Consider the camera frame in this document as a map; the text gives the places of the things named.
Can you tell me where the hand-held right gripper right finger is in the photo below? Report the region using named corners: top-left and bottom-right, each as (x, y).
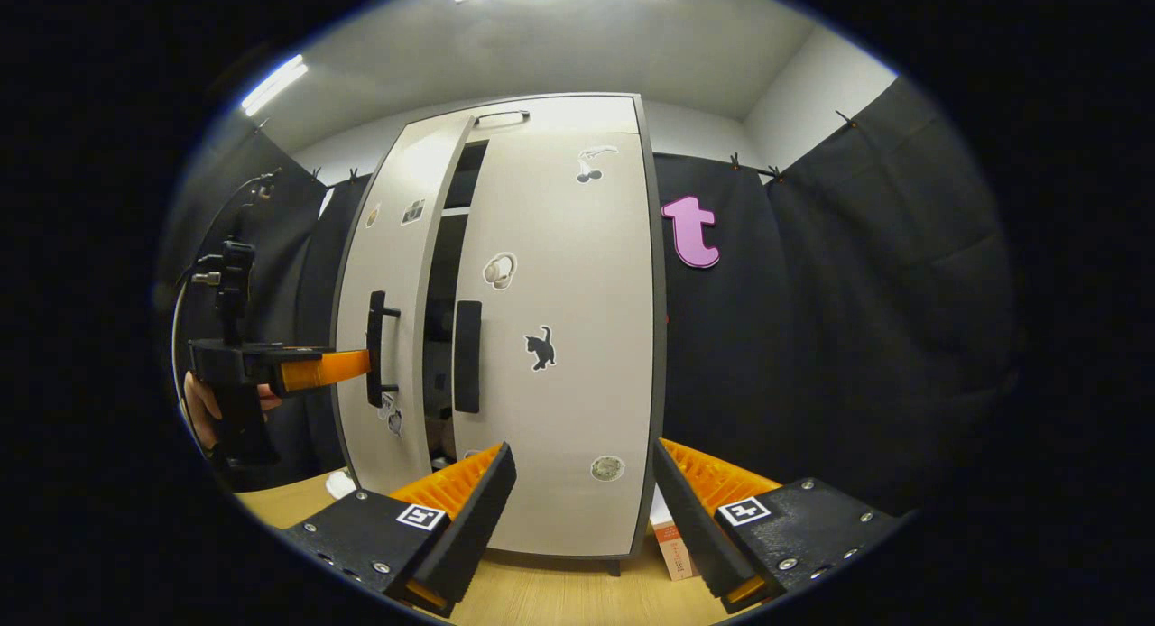
top-left (651, 438), bottom-right (903, 613)

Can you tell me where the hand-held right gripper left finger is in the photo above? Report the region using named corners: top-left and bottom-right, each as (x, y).
top-left (280, 443), bottom-right (518, 618)

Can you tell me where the white cabinet door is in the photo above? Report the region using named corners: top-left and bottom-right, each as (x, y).
top-left (451, 94), bottom-right (656, 558)
top-left (332, 112), bottom-right (476, 494)

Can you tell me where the white shoe cabinet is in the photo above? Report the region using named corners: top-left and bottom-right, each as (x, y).
top-left (329, 92), bottom-right (670, 577)

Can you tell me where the orange and white cardboard box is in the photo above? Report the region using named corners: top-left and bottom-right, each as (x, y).
top-left (650, 486), bottom-right (701, 583)

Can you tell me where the black backdrop cloth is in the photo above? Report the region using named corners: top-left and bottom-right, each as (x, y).
top-left (167, 125), bottom-right (373, 492)
top-left (651, 76), bottom-right (1021, 519)

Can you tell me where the black left door handle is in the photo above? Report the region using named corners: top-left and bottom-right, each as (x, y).
top-left (365, 290), bottom-right (402, 409)

